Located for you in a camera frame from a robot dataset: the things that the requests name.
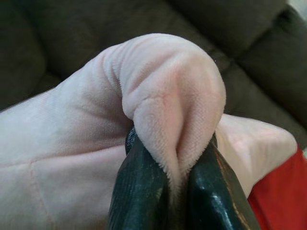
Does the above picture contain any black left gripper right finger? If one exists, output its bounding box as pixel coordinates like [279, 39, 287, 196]
[188, 133, 261, 230]

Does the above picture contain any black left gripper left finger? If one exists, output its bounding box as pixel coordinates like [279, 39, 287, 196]
[107, 126, 176, 230]

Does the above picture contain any pink plush pillow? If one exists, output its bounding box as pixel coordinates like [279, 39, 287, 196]
[0, 33, 299, 230]

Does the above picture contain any dark grey fabric sofa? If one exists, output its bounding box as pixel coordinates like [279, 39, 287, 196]
[0, 0, 307, 150]

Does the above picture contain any red cushion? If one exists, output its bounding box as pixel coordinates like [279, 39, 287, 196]
[247, 144, 307, 230]

